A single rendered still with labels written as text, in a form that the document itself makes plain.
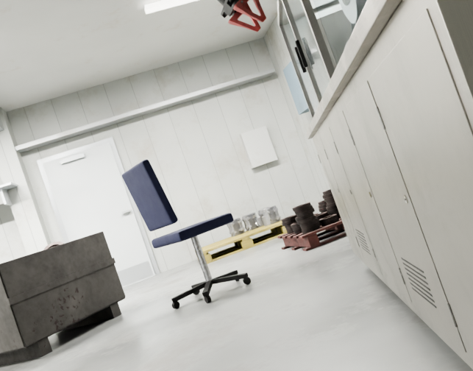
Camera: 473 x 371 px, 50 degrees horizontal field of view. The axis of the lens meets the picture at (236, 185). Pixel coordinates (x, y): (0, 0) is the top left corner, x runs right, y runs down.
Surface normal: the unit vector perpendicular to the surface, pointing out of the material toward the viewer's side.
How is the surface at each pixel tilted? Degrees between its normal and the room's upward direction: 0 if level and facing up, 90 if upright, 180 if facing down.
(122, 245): 90
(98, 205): 90
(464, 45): 90
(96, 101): 90
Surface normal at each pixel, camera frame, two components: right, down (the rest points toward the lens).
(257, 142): 0.18, -0.09
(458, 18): -0.09, 0.00
